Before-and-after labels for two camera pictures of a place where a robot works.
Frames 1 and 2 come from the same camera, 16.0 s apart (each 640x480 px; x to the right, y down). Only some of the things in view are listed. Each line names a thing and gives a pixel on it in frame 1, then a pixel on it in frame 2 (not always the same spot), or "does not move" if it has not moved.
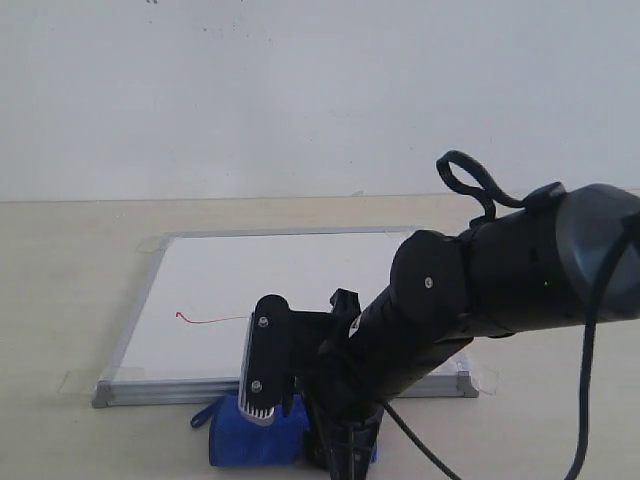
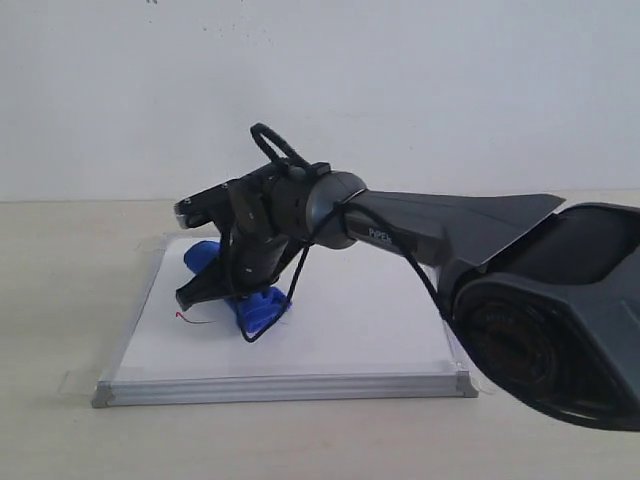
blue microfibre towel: [238, 440] → [258, 311]
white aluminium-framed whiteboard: [183, 338] does not move
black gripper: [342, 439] → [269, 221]
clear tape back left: [151, 244] does not move
